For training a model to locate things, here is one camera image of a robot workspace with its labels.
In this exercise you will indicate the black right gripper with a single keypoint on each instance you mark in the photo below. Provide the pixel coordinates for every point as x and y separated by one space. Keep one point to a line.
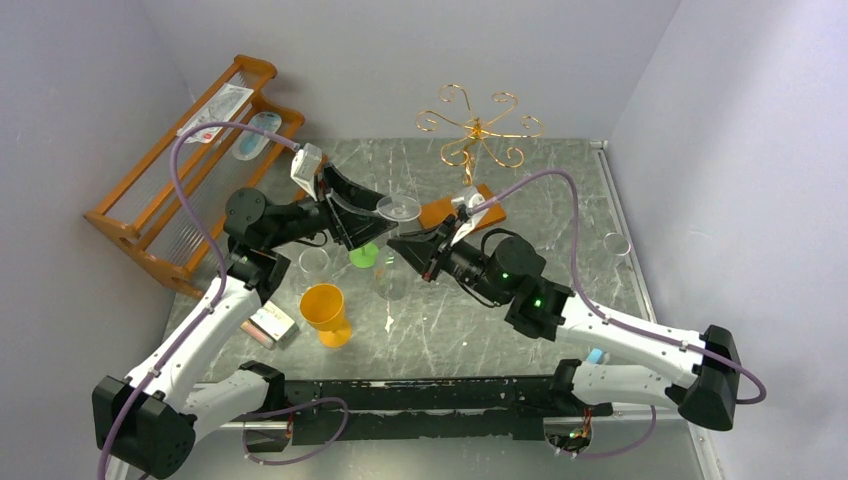
439 251

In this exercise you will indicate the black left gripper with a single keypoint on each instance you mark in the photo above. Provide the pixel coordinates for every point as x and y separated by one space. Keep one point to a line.
357 218

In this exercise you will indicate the green plastic wine glass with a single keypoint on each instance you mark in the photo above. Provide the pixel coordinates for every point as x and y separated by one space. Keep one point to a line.
364 257

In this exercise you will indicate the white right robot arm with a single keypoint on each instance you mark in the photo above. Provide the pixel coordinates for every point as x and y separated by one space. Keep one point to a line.
695 373

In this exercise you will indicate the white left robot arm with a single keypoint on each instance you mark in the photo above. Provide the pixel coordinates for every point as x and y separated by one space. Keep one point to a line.
151 418

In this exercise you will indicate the orange plastic wine glass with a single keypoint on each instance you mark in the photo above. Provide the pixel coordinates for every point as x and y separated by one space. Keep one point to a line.
323 308

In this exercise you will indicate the orange wooden shelf rack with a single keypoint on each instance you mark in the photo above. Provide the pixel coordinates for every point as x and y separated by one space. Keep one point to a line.
143 216

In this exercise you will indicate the clear glass tumbler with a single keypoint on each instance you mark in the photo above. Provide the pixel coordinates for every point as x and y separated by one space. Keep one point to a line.
314 262

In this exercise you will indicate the blue white blister pack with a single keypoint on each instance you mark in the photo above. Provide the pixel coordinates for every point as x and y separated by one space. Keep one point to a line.
250 144

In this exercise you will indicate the small printed cardboard box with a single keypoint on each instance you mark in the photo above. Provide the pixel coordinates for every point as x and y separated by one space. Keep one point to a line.
270 326

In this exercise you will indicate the white printed package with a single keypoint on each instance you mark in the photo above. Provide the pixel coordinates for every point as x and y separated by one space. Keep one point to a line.
223 106

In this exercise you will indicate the small clear glass cup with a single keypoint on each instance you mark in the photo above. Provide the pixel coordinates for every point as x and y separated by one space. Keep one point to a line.
617 244

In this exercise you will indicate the light blue tape piece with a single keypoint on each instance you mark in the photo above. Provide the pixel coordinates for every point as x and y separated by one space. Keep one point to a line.
596 356

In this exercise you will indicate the gold wire wine glass rack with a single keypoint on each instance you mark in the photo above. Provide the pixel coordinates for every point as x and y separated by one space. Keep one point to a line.
477 131

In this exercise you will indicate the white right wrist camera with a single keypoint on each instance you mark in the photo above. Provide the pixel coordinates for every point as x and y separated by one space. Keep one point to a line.
467 220

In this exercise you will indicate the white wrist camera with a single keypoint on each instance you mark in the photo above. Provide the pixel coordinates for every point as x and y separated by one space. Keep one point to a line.
305 163
467 220

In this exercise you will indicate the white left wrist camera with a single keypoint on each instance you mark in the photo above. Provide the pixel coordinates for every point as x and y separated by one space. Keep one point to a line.
305 163

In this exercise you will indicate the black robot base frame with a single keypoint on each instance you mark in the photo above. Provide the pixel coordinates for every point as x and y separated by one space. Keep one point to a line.
460 407

